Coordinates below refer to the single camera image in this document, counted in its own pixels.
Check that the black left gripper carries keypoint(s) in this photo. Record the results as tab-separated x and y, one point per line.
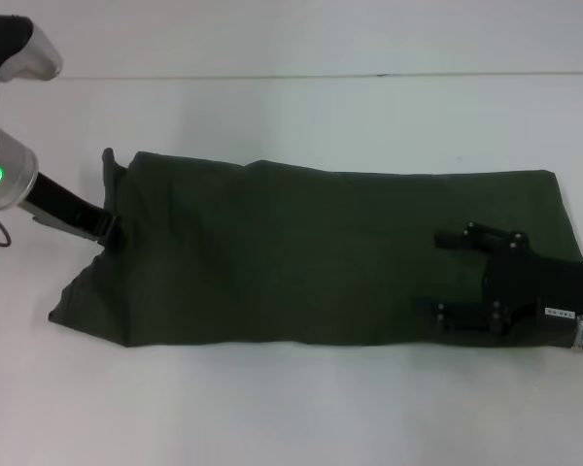
63	204

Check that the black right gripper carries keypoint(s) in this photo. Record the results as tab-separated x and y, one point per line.
539	286

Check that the dark green FREE t-shirt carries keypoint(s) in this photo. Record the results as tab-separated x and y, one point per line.
296	257

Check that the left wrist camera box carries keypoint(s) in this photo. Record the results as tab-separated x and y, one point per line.
14	48

